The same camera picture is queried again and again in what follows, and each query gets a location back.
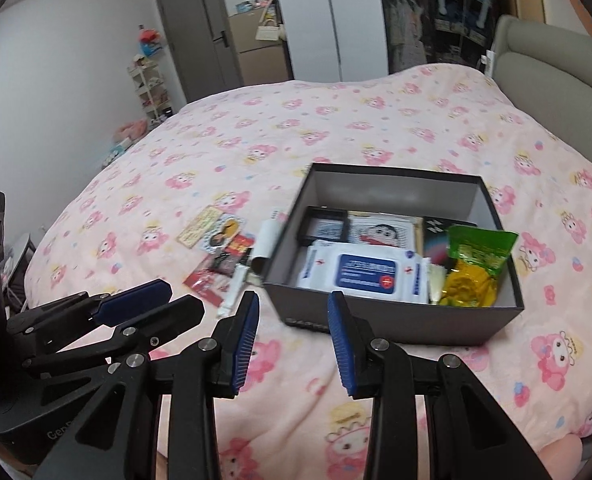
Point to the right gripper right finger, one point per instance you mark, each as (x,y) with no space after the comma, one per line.
(373,368)

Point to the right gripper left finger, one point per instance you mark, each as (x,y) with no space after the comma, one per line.
(213,368)

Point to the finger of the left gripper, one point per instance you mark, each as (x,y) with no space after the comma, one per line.
(131,303)
(156,327)

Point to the red snack packet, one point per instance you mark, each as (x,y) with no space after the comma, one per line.
(212,287)

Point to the white smart watch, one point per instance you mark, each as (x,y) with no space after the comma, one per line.
(237,284)

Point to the brown coffee sachet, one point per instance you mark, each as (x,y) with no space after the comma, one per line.
(226,262)

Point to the yellow text card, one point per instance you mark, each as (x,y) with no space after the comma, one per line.
(199,226)

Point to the cartoon character acrylic stand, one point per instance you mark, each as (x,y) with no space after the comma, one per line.
(221,233)

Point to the white paper roll tube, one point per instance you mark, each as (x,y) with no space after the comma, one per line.
(263,249)

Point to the white wet wipes pack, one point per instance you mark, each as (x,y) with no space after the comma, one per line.
(366,271)

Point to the cartoon boy picture card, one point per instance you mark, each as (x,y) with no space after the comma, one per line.
(391,230)

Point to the pink cartoon print blanket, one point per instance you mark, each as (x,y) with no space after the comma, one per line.
(247,152)

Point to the green yellow snack bag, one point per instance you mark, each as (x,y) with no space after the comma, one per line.
(479,257)

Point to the black patterned card pack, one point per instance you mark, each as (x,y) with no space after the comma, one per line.
(435,238)

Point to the white shelf rack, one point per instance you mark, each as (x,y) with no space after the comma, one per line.
(151,89)

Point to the cardboard box stack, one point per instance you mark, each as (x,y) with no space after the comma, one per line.
(260,61)

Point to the grey door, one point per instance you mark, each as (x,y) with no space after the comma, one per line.
(198,33)

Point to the grey upholstered headboard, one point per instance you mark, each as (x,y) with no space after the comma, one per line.
(546,71)

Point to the white wardrobe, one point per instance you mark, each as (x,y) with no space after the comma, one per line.
(336,40)

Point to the open clothes closet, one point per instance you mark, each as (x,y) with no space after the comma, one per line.
(439,31)

